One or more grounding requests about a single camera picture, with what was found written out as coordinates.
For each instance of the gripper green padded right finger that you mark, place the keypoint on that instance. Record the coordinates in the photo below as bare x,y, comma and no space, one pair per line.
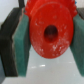
77,45

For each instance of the gripper green padded left finger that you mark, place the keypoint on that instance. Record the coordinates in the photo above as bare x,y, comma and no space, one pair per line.
15,43

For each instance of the red plastic gear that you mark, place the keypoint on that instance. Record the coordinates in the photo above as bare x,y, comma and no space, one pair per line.
51,25

